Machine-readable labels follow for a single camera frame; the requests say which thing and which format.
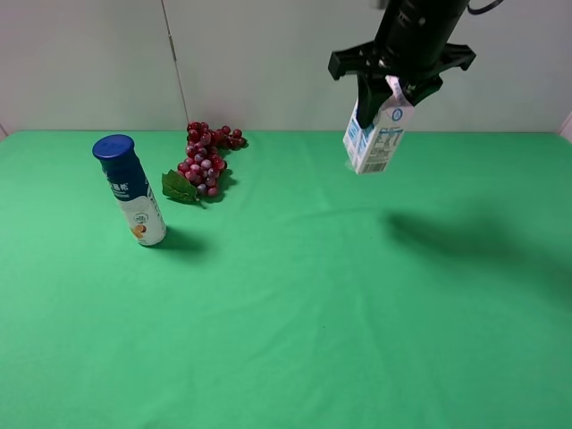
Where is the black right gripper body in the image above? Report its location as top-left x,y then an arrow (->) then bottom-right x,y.
328,38 -> 476,86

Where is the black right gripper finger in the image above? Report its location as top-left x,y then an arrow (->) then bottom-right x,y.
404,75 -> 443,105
356,74 -> 390,128

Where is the white blue milk carton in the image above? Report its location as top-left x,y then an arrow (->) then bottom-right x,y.
343,76 -> 415,174

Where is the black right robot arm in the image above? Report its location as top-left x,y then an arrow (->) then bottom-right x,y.
328,0 -> 476,128

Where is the red grape bunch with leaf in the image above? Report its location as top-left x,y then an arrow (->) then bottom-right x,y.
161,121 -> 248,204

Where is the green tablecloth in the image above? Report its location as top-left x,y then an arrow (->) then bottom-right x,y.
1,131 -> 571,428

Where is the blue white yogurt bottle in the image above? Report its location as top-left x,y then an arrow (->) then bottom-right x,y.
92,134 -> 166,247

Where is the black coiled cable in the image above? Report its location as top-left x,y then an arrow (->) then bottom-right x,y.
467,0 -> 506,13

